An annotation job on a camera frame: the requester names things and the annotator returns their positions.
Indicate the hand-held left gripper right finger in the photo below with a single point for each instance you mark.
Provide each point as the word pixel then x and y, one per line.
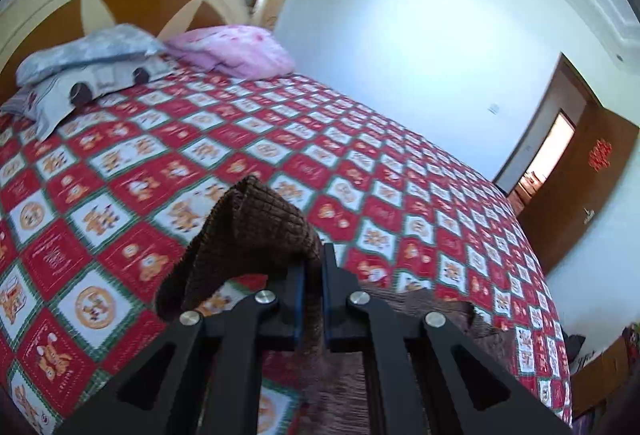
pixel 330 305

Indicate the brown wooden cabinet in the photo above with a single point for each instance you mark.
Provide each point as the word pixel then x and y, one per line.
pixel 600 370

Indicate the pink pillow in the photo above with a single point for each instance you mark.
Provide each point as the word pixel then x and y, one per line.
pixel 235 52

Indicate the brown wooden door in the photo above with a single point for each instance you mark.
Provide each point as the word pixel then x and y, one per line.
pixel 560 195

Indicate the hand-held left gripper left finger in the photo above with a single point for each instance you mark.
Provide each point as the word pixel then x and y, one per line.
pixel 298 305

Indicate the grey striped pillow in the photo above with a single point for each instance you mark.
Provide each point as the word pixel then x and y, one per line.
pixel 47 102

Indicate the grey mottled pillow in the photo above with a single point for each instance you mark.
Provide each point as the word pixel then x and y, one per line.
pixel 100 46

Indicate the white wall switch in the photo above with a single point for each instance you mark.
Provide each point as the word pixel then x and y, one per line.
pixel 494 109

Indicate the red printed bedspread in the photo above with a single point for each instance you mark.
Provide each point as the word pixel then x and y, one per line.
pixel 150 155

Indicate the brown striped knit garment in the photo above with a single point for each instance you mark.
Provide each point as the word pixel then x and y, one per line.
pixel 250 225

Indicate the brown door frame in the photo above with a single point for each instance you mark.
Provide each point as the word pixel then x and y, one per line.
pixel 530 135

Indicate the red paper door decoration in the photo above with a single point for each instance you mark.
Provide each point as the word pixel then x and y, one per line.
pixel 600 156

